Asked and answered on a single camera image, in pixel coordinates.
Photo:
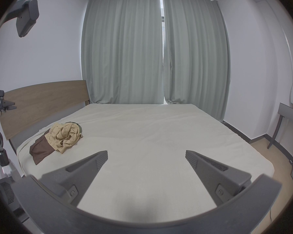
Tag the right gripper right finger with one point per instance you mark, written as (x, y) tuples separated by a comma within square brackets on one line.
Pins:
[(210, 172)]

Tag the brown garment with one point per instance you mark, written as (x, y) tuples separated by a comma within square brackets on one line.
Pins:
[(40, 152)]

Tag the tan shorts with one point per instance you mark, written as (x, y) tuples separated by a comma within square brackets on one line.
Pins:
[(63, 138)]

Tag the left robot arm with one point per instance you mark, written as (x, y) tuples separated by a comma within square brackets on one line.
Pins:
[(1, 155)]

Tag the grey-green curtain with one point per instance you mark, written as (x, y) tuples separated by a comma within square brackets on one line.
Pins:
[(195, 52), (122, 47)]

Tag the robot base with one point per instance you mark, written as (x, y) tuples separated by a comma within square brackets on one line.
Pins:
[(4, 191)]

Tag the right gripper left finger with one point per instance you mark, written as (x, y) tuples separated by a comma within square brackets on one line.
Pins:
[(83, 169)]

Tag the bed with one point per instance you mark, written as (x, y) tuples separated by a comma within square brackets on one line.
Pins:
[(149, 135)]

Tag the grey side table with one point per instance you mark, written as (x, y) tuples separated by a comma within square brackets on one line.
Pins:
[(287, 112)]

